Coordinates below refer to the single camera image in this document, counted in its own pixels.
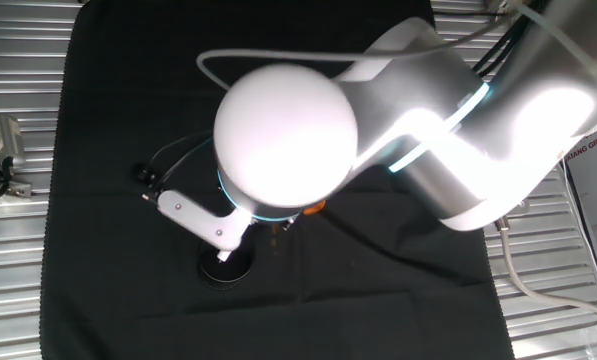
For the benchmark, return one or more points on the black mesh pen holder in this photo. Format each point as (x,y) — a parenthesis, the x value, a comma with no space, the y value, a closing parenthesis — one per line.
(238,272)

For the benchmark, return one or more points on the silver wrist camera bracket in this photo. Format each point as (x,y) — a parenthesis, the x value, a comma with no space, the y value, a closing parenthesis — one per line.
(198,220)

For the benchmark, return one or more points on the metal camera stand foot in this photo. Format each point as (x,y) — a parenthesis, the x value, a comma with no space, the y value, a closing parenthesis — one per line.
(18,190)

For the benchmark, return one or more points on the black cloth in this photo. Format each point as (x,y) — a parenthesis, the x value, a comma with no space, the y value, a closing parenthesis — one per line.
(128,300)

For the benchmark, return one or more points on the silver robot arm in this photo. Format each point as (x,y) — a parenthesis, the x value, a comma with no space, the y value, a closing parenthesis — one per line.
(288,135)

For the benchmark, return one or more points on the white printed paper sign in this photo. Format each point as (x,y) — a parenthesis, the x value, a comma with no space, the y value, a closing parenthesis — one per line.
(595,200)

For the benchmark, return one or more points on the large orange sticker piece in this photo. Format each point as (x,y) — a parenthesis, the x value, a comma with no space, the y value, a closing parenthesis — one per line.
(315,209)

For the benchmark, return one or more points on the white pen with black cap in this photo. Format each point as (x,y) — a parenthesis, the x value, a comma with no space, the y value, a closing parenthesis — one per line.
(224,255)

